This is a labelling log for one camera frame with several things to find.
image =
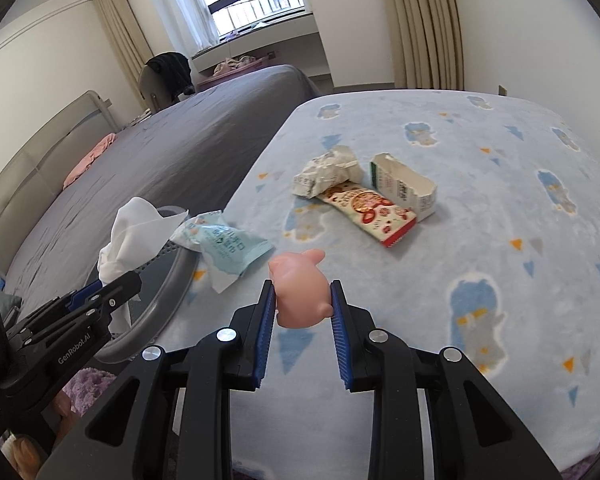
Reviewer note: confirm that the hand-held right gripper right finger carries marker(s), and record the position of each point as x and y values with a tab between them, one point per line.
342	340

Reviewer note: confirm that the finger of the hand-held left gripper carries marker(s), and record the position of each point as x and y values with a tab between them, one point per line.
85	294
120	292

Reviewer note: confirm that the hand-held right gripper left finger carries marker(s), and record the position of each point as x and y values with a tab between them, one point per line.
260	335

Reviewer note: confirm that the grey perforated plastic basket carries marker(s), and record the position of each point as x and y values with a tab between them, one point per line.
165	300

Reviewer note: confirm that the pink pig toy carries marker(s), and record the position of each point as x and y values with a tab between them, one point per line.
295	290

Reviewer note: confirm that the light blue wet wipes packet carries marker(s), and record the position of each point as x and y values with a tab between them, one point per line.
225	247

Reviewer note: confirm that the red patterned snack wrapper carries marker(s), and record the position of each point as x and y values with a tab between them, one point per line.
370	212

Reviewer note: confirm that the green and white carton box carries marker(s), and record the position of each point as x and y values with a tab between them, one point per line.
405	185

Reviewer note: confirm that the lined paper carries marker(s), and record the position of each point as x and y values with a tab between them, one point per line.
325	170

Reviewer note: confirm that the purple fluffy rug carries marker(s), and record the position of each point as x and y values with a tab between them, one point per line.
87	385

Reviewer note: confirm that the pink cloth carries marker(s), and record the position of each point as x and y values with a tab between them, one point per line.
87	160

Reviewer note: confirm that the light blue printed blanket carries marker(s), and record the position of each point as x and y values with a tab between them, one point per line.
455	260

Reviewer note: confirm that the grey bed headboard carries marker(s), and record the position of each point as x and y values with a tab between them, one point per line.
40	160

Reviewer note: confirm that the bed with grey sheet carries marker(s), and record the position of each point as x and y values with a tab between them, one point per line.
180	160

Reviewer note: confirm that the brown chair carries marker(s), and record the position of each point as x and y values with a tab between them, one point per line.
149	87

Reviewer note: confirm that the black jacket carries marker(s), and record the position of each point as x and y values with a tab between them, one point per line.
172	72

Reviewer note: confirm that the beige curtain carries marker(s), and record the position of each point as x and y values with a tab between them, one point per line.
425	20
125	45

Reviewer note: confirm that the beige clothes pile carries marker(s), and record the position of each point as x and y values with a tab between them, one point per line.
232	65

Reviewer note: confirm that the grey window ledge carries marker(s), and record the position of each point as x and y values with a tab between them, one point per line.
290	40

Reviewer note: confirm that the white sheer curtain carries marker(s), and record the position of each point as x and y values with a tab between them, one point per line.
185	0

